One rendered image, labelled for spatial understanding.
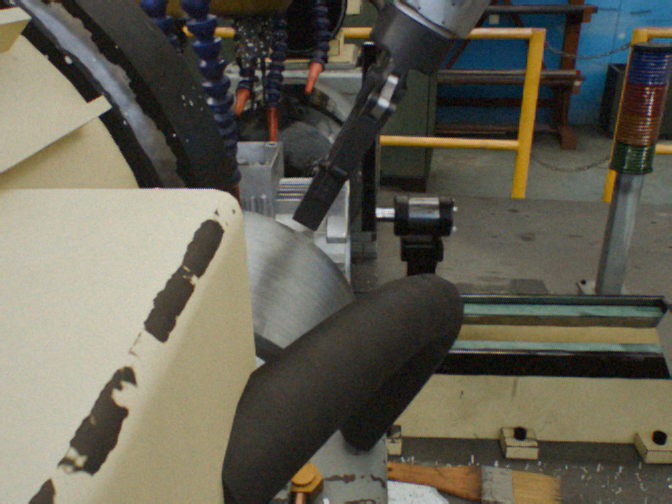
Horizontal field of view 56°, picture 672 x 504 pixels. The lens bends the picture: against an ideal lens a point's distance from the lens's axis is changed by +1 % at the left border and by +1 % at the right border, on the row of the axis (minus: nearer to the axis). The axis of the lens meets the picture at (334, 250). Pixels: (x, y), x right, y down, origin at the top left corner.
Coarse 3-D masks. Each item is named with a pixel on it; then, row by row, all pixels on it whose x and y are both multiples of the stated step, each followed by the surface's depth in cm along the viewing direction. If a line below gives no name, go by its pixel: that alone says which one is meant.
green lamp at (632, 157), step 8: (616, 144) 98; (624, 144) 97; (616, 152) 99; (624, 152) 97; (632, 152) 97; (640, 152) 96; (648, 152) 96; (616, 160) 99; (624, 160) 98; (632, 160) 97; (640, 160) 97; (648, 160) 97; (616, 168) 99; (624, 168) 98; (632, 168) 97; (640, 168) 97; (648, 168) 98
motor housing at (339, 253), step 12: (288, 180) 74; (300, 180) 74; (288, 192) 71; (300, 192) 71; (348, 192) 75; (276, 204) 70; (288, 204) 70; (336, 204) 70; (348, 204) 80; (276, 216) 70; (288, 216) 70; (348, 216) 82; (300, 228) 69; (324, 228) 69; (348, 228) 83; (324, 240) 69; (348, 240) 84; (336, 252) 69; (348, 252) 84; (336, 264) 68; (348, 264) 84; (348, 276) 83
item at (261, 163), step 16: (240, 144) 76; (256, 144) 76; (272, 144) 75; (240, 160) 73; (256, 160) 77; (272, 160) 69; (256, 176) 67; (272, 176) 68; (240, 192) 68; (256, 192) 68; (272, 192) 68; (256, 208) 69; (272, 208) 69
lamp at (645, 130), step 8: (624, 120) 96; (632, 120) 95; (640, 120) 94; (648, 120) 94; (656, 120) 94; (616, 128) 98; (624, 128) 96; (632, 128) 95; (640, 128) 95; (648, 128) 95; (656, 128) 95; (616, 136) 98; (624, 136) 97; (632, 136) 96; (640, 136) 95; (648, 136) 95; (656, 136) 96; (632, 144) 96; (640, 144) 96; (648, 144) 96
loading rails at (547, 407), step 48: (480, 336) 84; (528, 336) 83; (576, 336) 83; (624, 336) 82; (432, 384) 75; (480, 384) 75; (528, 384) 74; (576, 384) 74; (624, 384) 74; (432, 432) 78; (480, 432) 78; (528, 432) 76; (576, 432) 77; (624, 432) 76
